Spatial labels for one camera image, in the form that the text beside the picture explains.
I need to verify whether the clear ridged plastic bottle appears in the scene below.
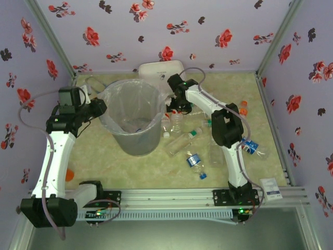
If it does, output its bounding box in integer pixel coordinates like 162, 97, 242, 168
170, 111, 185, 135

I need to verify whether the clear bottle white cap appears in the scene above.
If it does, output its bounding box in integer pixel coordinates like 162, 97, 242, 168
160, 114, 172, 139

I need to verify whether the clear bottle blue white label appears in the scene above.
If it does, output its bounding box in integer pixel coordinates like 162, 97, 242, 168
239, 137, 271, 160

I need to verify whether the clear plastic bin liner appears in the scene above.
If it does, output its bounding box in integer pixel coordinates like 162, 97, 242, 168
98, 79, 173, 136

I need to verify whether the grey plastic bin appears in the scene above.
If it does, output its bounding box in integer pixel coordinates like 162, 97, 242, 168
98, 79, 167, 156

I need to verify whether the small clear bottle green band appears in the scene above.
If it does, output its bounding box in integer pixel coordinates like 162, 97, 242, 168
194, 119, 213, 135

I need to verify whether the white plastic tray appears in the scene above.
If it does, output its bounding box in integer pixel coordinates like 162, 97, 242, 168
138, 60, 187, 88

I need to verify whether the large clear bottle green cap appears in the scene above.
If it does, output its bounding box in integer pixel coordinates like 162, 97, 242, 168
165, 131, 198, 158

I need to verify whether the crushed bottle blue label cap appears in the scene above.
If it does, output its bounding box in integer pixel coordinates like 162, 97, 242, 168
185, 153, 208, 180

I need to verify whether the plain clear plastic bottle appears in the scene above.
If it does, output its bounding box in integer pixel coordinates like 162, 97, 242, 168
209, 137, 225, 167

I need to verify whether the left controller board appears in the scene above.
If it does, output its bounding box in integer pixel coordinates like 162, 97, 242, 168
85, 208, 113, 228

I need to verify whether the controller board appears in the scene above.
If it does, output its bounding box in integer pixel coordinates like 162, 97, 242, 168
85, 208, 113, 228
232, 207, 253, 225

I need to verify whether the white box blue print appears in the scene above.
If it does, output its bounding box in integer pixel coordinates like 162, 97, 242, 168
260, 178, 283, 201

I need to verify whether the right controller board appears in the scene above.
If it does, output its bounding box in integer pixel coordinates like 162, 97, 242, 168
232, 207, 253, 225

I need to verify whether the aluminium frame post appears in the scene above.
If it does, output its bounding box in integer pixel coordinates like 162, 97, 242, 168
256, 0, 305, 79
25, 0, 78, 79

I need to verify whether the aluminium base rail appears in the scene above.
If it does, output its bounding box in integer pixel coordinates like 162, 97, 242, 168
28, 187, 312, 209

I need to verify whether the black left mount plate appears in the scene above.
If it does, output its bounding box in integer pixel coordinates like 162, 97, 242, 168
101, 190, 122, 208

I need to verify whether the black mount plate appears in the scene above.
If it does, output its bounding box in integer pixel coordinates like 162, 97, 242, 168
101, 190, 122, 208
212, 189, 261, 207

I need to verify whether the black right mount plate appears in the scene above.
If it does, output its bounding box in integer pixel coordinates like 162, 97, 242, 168
212, 189, 261, 207

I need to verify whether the white slotted cable tray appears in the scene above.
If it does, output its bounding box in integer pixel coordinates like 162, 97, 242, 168
75, 209, 233, 221

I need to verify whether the lilac right arm cable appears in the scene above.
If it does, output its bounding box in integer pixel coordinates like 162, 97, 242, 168
179, 67, 265, 223

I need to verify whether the lilac arm cable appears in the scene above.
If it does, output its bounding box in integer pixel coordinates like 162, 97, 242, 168
179, 67, 265, 223
17, 86, 88, 241

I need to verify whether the lilac left arm cable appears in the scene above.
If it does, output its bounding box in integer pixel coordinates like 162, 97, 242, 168
17, 86, 88, 241

